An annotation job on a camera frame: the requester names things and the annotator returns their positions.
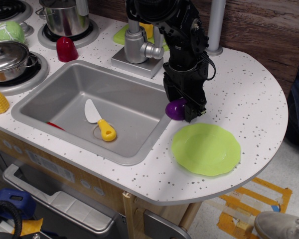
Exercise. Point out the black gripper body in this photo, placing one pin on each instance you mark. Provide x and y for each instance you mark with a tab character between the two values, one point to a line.
191	81

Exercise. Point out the white yellow toy knife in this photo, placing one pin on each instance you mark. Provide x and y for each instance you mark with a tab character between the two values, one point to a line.
108	133

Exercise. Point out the stove burner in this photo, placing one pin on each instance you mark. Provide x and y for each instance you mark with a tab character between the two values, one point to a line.
32	77
15	10
48	39

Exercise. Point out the red plastic cup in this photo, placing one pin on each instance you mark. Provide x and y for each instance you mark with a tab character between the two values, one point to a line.
66	50

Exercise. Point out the purple toy eggplant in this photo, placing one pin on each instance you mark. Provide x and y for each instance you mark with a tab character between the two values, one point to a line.
175	109

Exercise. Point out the steel pot with lid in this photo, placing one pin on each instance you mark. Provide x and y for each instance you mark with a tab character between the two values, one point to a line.
15	58

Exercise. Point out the red toy pepper in sink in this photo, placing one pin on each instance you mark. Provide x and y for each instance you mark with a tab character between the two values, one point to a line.
54	125

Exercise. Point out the grey shoe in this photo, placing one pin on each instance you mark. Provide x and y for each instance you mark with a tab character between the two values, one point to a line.
274	225

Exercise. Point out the rear left stove burner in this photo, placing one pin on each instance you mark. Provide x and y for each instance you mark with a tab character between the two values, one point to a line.
15	10

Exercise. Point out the green toy cabbage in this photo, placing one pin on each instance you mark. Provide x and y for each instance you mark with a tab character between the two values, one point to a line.
11	31

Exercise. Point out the grey toy sink basin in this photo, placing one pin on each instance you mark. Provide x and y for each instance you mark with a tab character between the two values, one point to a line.
111	114

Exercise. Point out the silver oven door handle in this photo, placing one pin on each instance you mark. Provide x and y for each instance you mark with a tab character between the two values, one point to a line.
65	214

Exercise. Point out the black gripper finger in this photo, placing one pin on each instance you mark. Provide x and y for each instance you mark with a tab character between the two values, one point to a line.
193	110
172	89

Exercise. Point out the front left stove burner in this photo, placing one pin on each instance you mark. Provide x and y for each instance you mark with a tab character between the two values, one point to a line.
32	77

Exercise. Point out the light green cutting board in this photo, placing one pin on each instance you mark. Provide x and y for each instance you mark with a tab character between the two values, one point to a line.
119	38

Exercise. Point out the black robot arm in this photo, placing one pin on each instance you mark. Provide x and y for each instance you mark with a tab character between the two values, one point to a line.
187	68

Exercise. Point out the yellow toy bell pepper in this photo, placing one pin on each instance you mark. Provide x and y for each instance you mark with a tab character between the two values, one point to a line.
148	28

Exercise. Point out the rear right stove burner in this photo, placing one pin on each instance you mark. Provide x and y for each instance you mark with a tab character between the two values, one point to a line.
48	39

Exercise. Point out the yellow tape on floor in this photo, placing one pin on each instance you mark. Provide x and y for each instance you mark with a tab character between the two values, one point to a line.
240	207

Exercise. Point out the grey metal pole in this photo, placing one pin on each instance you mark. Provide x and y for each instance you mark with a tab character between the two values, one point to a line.
215	27

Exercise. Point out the tall steel pot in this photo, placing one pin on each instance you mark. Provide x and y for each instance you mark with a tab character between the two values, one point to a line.
66	17

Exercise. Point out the light green plastic plate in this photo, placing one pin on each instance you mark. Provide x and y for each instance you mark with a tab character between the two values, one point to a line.
206	149

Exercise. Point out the silver toy faucet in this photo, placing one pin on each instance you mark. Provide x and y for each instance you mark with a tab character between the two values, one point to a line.
139	56

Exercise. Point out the blue vacuum with black hose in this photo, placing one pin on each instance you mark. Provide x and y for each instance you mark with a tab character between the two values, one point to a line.
16	205

